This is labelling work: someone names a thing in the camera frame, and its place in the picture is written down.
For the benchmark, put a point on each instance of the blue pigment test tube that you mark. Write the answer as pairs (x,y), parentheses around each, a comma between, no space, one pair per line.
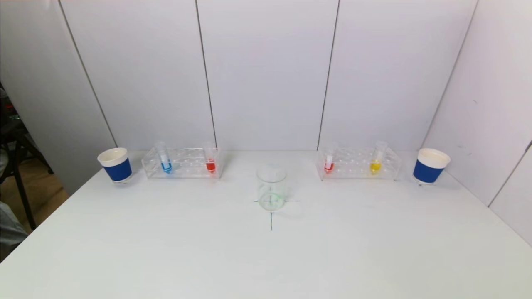
(166,166)

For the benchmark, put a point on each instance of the clear glass beaker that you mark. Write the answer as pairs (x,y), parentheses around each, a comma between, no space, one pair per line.
(271,201)

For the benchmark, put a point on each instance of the white-labelled red pigment test tube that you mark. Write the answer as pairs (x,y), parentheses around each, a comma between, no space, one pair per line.
(328,166)

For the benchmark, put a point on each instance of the clear acrylic test tube rack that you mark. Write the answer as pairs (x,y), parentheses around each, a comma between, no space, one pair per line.
(187,164)
(353,164)

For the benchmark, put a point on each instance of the yellow pigment test tube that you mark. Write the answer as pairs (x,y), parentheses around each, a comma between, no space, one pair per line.
(375,166)

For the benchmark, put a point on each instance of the white paper cup blue sleeve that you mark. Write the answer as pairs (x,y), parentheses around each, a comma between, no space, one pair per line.
(428,171)
(117,170)

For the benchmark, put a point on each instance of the black metal stool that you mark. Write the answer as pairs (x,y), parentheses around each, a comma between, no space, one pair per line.
(12,133)

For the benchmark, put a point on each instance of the grey fabric bundle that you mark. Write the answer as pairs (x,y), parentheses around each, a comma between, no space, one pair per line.
(10,228)

